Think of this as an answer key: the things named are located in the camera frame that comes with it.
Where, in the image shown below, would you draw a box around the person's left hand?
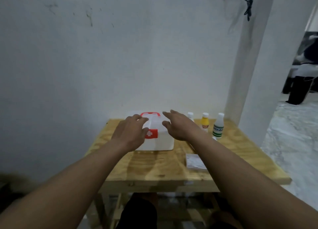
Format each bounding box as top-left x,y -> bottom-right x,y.
110,114 -> 149,152

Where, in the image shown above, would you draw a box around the person's right hand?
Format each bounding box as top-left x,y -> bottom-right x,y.
162,110 -> 202,141

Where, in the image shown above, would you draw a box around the yellow bottle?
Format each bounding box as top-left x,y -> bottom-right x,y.
200,113 -> 210,133

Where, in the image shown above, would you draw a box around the white first aid box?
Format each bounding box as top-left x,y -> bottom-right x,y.
125,111 -> 175,152

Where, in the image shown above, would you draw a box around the clear bag of cotton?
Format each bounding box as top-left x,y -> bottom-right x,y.
185,154 -> 208,172

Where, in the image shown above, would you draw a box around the white bottle green label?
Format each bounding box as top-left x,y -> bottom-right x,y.
212,113 -> 225,140

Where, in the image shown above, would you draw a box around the person's left forearm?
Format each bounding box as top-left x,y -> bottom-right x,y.
0,139 -> 130,229

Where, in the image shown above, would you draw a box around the person's right forearm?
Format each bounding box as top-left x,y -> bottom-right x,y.
187,131 -> 318,229

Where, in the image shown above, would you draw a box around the person's black shorts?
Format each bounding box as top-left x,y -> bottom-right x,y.
115,198 -> 158,229

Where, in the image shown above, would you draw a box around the wooden table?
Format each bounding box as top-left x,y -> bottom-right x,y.
84,118 -> 292,229

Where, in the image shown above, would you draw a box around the black wall cable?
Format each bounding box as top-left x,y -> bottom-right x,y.
220,0 -> 256,22

